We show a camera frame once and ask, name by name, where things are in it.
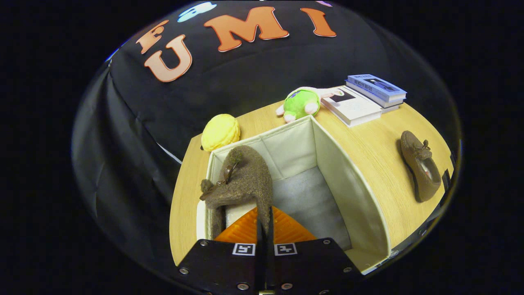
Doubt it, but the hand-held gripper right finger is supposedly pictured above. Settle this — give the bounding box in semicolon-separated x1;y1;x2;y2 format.
267;206;365;295

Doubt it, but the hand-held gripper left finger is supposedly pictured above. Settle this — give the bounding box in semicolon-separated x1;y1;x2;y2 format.
176;206;264;295

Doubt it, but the brown felt shoe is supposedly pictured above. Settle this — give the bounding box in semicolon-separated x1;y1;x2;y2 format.
400;130;443;203
199;145;274;240

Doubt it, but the beige fabric storage box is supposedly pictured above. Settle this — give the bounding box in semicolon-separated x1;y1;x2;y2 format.
196;115;391;275

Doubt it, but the yellow bumpy plush ball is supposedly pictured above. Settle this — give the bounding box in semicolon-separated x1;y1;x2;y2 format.
201;114;241;152

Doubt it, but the green plush toy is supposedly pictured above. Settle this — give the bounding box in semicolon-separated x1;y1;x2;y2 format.
276;86;344;123

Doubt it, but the white book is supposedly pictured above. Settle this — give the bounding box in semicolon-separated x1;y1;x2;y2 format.
321;87;383;128

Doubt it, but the black backdrop cloth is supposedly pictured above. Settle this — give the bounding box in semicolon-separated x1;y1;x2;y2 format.
72;0;461;279

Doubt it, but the thin grey book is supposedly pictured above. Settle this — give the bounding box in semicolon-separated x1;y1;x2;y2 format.
346;82;404;113

